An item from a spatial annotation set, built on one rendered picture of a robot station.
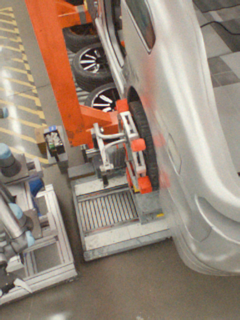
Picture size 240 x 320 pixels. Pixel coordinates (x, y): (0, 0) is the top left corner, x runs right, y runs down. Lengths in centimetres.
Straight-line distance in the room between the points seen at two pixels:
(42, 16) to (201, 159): 127
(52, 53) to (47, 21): 21
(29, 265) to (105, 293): 64
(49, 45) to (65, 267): 161
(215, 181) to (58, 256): 172
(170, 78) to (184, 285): 178
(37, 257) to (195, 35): 200
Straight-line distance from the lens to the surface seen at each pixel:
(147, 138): 196
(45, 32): 208
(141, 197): 277
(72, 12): 424
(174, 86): 142
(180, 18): 160
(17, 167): 236
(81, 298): 274
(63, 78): 227
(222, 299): 276
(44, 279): 261
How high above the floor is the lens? 263
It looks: 53 degrees down
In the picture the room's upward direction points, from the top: 7 degrees counter-clockwise
